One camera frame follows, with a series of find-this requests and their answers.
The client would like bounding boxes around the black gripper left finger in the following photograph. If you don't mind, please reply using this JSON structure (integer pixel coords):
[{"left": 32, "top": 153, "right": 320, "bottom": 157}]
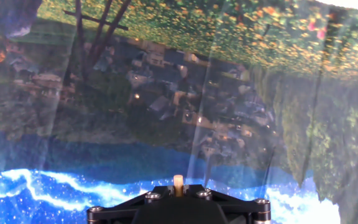
[{"left": 87, "top": 185, "right": 176, "bottom": 224}]

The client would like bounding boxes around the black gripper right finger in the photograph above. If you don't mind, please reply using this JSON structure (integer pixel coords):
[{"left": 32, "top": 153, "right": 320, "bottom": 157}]
[{"left": 183, "top": 184, "right": 272, "bottom": 224}]

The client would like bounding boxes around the short wooden stick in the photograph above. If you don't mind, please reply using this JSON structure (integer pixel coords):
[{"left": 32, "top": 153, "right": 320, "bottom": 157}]
[{"left": 173, "top": 174, "right": 185, "bottom": 197}]

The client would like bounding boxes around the night sky landscape printed cloth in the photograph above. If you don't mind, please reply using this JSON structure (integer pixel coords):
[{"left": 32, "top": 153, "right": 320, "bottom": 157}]
[{"left": 0, "top": 0, "right": 358, "bottom": 224}]

